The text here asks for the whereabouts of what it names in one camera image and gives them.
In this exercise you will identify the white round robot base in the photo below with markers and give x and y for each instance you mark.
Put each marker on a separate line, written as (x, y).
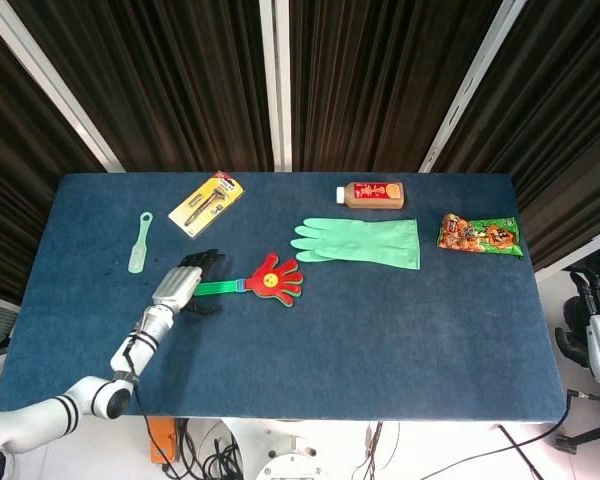
(287, 460)

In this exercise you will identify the red hand clapper toy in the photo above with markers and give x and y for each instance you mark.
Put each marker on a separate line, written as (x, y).
(271, 280)

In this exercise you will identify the orange box under table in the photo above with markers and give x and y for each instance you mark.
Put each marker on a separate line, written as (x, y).
(161, 440)

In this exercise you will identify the green rubber glove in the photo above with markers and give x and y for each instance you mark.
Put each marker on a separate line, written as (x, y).
(370, 242)

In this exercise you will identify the dark brown pleated curtain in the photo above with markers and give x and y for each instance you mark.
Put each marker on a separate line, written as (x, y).
(180, 75)

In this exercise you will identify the brown drink bottle red label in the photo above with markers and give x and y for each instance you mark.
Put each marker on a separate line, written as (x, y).
(372, 196)

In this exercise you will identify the black plug connector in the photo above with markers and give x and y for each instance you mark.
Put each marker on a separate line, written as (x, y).
(566, 444)

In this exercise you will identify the yellow carded razor pack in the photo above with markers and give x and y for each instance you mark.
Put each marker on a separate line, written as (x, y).
(207, 204)

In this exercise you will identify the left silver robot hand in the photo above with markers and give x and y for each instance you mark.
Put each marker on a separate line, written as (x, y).
(177, 287)

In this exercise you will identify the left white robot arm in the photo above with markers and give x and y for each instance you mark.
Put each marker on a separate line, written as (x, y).
(45, 417)

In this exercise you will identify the light green foot file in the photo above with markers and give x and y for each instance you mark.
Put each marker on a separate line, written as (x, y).
(139, 250)

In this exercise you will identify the orange green snack bag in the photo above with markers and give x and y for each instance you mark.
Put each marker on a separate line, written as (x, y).
(480, 235)

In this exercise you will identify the white aluminium frame post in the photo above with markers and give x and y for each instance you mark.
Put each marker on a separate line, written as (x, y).
(55, 85)
(467, 90)
(277, 85)

